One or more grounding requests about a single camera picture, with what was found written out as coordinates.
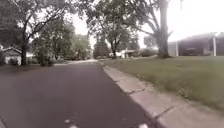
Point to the concrete kerb gutter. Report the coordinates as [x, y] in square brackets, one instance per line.
[150, 96]

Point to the grey asphalt road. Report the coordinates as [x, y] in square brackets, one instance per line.
[66, 96]

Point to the tall thick-trunked tree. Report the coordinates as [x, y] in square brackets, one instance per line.
[163, 36]

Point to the grass lawn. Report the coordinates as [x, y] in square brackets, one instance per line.
[173, 73]

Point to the green bush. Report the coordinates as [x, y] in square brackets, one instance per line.
[44, 56]

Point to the robot's own part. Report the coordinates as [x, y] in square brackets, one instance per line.
[143, 126]
[72, 126]

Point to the house with pale posts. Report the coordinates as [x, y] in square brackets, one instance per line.
[196, 45]

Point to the large forked tree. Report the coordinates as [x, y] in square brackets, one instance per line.
[24, 50]

